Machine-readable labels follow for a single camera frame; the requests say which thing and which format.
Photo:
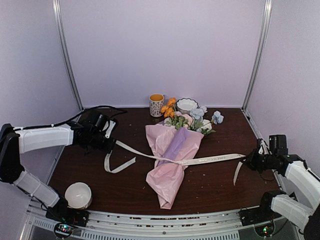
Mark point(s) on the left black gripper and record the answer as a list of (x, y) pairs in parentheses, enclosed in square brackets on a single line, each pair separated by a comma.
[(108, 147)]

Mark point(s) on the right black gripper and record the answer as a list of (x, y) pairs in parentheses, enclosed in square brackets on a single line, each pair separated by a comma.
[(250, 159)]

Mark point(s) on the light blue fake flower stem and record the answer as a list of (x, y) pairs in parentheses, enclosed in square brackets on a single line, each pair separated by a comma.
[(199, 112)]

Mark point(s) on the patterned mug with orange inside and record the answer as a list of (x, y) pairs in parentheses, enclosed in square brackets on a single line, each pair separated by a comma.
[(156, 102)]

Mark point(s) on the beige ribbon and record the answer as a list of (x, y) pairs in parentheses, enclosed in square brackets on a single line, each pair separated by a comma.
[(184, 162)]

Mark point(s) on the orange fake flower stem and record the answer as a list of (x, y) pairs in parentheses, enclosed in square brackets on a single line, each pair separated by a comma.
[(168, 110)]

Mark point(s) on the pink purple wrapping paper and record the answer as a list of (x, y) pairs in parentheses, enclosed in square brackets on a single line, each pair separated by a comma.
[(170, 145)]

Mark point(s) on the pink fake flower stem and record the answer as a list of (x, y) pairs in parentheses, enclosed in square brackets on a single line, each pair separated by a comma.
[(179, 120)]

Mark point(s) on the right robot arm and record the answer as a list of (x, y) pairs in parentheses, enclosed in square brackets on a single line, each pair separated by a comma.
[(296, 170)]

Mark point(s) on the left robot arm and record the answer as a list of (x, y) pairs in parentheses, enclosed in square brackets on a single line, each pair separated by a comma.
[(22, 147)]

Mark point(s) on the white round cup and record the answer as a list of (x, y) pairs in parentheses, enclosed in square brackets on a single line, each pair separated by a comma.
[(78, 196)]

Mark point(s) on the white scalloped bowl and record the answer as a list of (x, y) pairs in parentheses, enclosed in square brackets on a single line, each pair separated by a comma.
[(185, 105)]

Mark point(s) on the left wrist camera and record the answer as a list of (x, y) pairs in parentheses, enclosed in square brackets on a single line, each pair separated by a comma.
[(109, 127)]

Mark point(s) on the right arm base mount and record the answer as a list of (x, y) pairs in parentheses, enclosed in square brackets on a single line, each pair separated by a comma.
[(260, 217)]

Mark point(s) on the aluminium front rail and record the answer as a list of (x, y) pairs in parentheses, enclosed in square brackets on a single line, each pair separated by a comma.
[(225, 225)]

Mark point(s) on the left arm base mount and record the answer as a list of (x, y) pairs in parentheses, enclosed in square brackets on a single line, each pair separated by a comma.
[(67, 223)]

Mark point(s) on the left aluminium frame post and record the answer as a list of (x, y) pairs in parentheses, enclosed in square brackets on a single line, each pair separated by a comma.
[(65, 53)]

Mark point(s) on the aluminium frame post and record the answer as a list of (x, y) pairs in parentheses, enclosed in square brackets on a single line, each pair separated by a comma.
[(264, 31), (65, 53)]

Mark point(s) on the right aluminium frame post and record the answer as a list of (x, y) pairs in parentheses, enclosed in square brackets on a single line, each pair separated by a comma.
[(264, 31)]

